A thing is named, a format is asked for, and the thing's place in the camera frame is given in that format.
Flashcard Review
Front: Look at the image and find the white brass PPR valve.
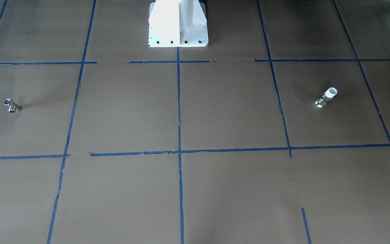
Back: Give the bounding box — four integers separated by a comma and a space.
315, 87, 338, 108

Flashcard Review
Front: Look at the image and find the chrome angle pipe fitting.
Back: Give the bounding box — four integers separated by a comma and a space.
4, 98, 22, 113

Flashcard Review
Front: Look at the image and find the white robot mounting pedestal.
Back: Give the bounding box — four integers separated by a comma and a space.
147, 0, 209, 48

